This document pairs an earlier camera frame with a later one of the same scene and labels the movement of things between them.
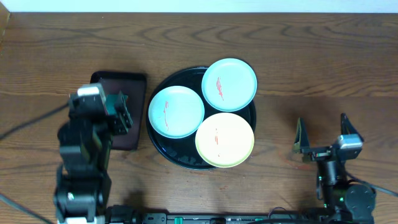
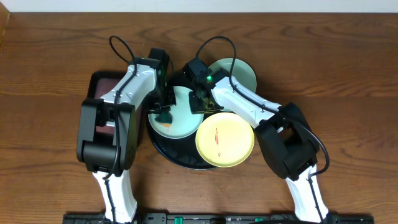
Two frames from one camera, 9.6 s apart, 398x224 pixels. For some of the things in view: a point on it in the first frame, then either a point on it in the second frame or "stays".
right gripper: [300, 143] to [194, 108]
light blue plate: [176, 112] stays
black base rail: [129, 214] stays
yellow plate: [224, 140] stays
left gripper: [121, 115] to [166, 101]
